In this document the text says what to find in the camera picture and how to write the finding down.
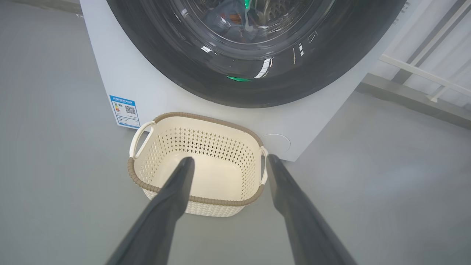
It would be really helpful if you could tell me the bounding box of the cream perforated laundry basket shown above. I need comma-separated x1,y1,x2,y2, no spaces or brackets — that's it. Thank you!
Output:
127,112,269,218

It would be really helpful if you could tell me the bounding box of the white metal railing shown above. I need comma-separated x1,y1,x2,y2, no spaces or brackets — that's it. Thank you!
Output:
379,0,471,103

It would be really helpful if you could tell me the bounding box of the round white filter cover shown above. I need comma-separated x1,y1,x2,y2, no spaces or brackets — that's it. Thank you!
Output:
261,134,291,153

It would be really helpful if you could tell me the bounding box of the white front-load washing machine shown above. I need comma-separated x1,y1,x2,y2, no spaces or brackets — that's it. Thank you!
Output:
79,0,424,162

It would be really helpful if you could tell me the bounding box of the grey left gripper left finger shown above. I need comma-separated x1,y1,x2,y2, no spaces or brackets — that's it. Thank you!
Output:
106,157,195,265

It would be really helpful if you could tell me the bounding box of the blue energy label sticker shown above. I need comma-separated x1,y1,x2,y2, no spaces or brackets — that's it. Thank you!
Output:
109,95,141,130

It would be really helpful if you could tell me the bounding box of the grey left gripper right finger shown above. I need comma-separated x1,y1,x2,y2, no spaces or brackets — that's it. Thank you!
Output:
266,154,358,265

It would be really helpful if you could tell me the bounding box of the blue cartoon print garment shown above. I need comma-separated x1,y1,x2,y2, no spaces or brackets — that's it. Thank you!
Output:
201,0,265,35

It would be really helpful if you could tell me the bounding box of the black round washing machine door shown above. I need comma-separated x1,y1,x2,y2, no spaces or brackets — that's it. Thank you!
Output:
106,0,407,109

